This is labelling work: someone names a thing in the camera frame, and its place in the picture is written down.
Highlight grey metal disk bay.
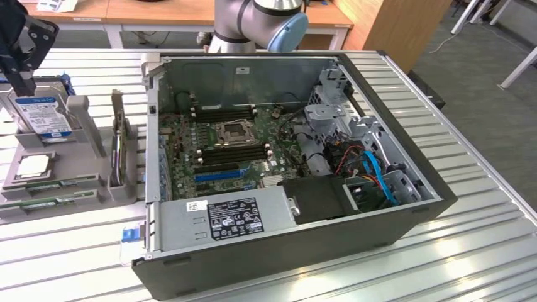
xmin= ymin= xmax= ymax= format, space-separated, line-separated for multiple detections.
xmin=303 ymin=67 xmax=424 ymax=206

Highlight silver CPU chip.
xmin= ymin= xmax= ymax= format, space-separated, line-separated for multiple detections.
xmin=14 ymin=155 xmax=55 ymax=182

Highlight green RAM stick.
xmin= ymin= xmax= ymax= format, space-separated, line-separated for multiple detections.
xmin=24 ymin=179 xmax=96 ymax=192
xmin=0 ymin=196 xmax=80 ymax=211

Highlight white papers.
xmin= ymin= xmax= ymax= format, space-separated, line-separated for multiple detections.
xmin=35 ymin=0 xmax=80 ymax=13

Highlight black plastic fan shroud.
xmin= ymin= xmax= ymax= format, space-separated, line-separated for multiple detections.
xmin=283 ymin=175 xmax=359 ymax=225

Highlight blue flat data wire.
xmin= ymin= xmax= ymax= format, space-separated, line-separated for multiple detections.
xmin=363 ymin=150 xmax=397 ymax=207

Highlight wooden cabinet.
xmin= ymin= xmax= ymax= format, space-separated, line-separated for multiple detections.
xmin=335 ymin=0 xmax=455 ymax=67

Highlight green motherboard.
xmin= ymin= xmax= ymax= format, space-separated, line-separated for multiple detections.
xmin=158 ymin=105 xmax=312 ymax=202

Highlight black open PC case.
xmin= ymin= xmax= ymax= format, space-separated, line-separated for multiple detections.
xmin=131 ymin=52 xmax=459 ymax=301

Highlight red wire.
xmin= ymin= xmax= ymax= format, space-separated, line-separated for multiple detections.
xmin=343 ymin=145 xmax=367 ymax=174

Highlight black expansion slot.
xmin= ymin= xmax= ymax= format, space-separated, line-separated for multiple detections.
xmin=192 ymin=163 xmax=241 ymax=177

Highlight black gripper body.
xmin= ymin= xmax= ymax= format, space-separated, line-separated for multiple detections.
xmin=0 ymin=0 xmax=34 ymax=74

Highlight graphics card with metal bracket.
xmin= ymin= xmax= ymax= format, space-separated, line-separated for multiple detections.
xmin=110 ymin=89 xmax=131 ymax=187

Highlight hard disk with blue label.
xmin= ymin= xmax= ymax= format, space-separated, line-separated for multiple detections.
xmin=0 ymin=75 xmax=76 ymax=140

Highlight white floor cable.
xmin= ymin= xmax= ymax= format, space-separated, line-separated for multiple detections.
xmin=429 ymin=28 xmax=457 ymax=54

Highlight black RAM slot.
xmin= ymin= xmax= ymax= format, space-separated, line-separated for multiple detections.
xmin=196 ymin=143 xmax=269 ymax=152
xmin=198 ymin=147 xmax=272 ymax=156
xmin=194 ymin=113 xmax=259 ymax=120
xmin=192 ymin=109 xmax=257 ymax=115
xmin=195 ymin=116 xmax=260 ymax=123
xmin=199 ymin=152 xmax=273 ymax=160
xmin=191 ymin=104 xmax=257 ymax=111

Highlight white table leg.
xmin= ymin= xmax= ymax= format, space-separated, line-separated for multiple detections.
xmin=497 ymin=47 xmax=537 ymax=89

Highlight wooden desk with white frame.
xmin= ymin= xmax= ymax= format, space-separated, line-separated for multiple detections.
xmin=19 ymin=0 xmax=355 ymax=50

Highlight blue expansion slot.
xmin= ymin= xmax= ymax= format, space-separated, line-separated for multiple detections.
xmin=194 ymin=170 xmax=244 ymax=185

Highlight metal CPU socket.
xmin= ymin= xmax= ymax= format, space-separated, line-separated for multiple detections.
xmin=212 ymin=120 xmax=263 ymax=149

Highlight grey parts rack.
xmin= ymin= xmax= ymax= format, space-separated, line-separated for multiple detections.
xmin=0 ymin=76 xmax=140 ymax=218

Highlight grey power supply unit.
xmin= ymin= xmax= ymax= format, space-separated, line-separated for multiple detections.
xmin=155 ymin=187 xmax=301 ymax=253

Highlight white table frame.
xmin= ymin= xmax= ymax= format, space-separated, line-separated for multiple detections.
xmin=451 ymin=0 xmax=537 ymax=35

